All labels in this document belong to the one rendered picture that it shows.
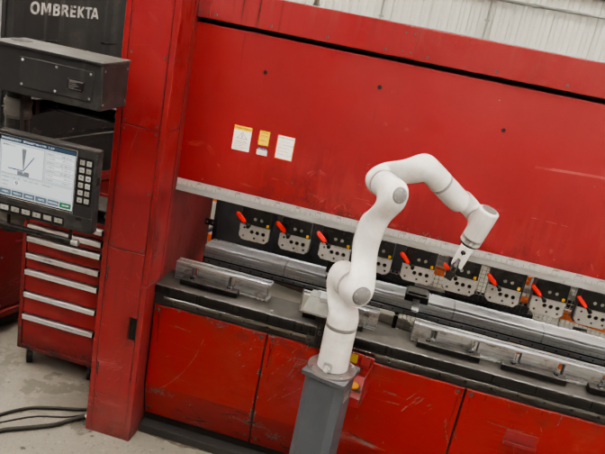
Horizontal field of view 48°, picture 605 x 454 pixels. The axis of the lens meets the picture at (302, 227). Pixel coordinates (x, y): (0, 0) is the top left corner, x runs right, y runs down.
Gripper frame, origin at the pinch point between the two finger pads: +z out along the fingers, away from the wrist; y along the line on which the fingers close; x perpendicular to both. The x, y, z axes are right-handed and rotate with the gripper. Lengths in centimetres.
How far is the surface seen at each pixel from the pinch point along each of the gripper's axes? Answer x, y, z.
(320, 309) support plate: 41, 4, 54
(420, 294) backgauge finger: 7, 53, 48
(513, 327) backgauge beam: -41, 66, 44
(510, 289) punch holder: -27, 41, 14
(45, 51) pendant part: 177, -44, -15
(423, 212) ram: 24.2, 35.7, -0.3
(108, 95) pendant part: 152, -34, -7
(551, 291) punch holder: -42, 45, 6
